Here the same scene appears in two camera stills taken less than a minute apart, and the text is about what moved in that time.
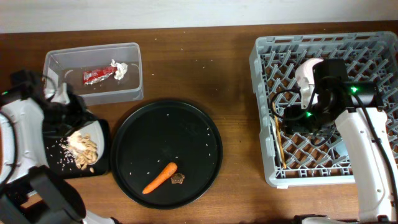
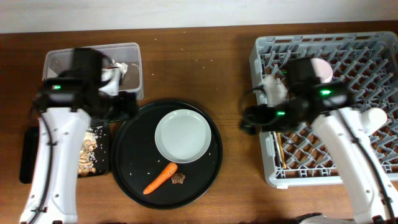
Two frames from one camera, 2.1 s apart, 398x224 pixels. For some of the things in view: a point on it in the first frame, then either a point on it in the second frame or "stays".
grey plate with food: [86, 145] → [182, 135]
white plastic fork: [277, 141] stays
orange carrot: [166, 172] stays
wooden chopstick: [279, 135] stays
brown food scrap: [178, 178] stays
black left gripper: [86, 117] → [134, 111]
